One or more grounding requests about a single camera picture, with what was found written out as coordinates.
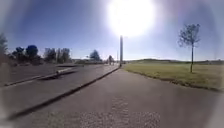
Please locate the tall pole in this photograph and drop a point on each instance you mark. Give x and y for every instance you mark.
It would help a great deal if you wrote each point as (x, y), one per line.
(121, 50)

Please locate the grey asphalt path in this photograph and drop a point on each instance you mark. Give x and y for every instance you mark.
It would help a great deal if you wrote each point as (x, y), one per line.
(133, 96)

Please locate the dark kerb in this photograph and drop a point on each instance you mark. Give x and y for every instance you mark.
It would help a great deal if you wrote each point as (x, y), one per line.
(66, 93)

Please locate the raised traffic island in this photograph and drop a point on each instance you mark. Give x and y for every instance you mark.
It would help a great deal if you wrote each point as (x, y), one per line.
(50, 75)

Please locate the row of trees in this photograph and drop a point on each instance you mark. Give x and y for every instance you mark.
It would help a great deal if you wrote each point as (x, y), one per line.
(40, 55)

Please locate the green grass field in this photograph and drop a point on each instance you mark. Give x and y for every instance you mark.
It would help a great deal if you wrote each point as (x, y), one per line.
(186, 71)

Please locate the thin young tree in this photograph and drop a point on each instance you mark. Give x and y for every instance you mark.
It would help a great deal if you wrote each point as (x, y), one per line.
(191, 40)

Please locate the grey asphalt road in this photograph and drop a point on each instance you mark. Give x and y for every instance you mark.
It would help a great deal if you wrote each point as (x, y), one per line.
(30, 93)

